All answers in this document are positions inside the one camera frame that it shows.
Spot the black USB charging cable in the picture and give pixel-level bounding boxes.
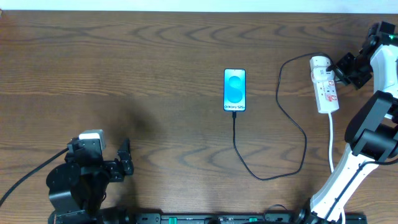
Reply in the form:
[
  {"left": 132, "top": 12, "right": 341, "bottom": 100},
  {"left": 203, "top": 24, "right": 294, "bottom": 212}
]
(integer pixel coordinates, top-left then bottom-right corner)
[{"left": 231, "top": 52, "right": 335, "bottom": 182}]

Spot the blue Galaxy smartphone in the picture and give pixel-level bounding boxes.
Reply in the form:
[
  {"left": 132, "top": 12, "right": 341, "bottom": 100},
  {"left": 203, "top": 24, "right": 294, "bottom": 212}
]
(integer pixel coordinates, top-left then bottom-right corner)
[{"left": 223, "top": 68, "right": 246, "bottom": 111}]

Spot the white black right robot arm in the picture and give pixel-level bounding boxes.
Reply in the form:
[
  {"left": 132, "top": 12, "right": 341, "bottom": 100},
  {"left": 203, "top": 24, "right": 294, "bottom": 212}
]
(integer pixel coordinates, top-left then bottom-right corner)
[{"left": 294, "top": 21, "right": 397, "bottom": 223}]

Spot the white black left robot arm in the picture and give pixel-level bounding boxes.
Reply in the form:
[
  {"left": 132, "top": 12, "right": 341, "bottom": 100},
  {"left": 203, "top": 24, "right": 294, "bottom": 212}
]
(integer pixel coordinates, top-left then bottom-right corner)
[{"left": 46, "top": 138, "right": 134, "bottom": 223}]

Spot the white USB charger plug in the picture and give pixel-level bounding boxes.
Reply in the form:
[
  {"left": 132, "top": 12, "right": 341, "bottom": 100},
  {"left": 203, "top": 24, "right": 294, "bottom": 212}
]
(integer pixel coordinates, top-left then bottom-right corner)
[{"left": 310, "top": 55, "right": 332, "bottom": 71}]

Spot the white power strip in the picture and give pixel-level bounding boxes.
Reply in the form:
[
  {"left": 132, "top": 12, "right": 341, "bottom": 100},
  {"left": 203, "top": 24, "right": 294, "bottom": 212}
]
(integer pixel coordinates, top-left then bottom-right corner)
[{"left": 311, "top": 67, "right": 339, "bottom": 114}]

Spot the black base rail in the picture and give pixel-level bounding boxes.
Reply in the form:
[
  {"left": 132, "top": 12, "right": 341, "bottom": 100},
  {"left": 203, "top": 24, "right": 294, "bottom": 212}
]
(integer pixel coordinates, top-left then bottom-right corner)
[{"left": 99, "top": 212, "right": 368, "bottom": 224}]

